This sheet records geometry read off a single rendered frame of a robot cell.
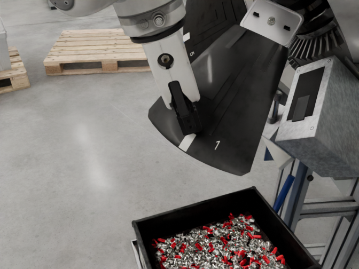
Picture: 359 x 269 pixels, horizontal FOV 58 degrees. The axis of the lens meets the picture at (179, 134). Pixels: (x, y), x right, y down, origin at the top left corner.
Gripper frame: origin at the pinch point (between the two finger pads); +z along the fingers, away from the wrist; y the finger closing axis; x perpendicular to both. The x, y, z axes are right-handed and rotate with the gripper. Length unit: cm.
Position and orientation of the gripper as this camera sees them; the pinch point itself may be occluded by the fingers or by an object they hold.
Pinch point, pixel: (189, 120)
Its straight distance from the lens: 50.7
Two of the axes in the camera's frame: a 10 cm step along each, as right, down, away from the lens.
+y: -0.9, -5.7, 8.2
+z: 2.9, 7.7, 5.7
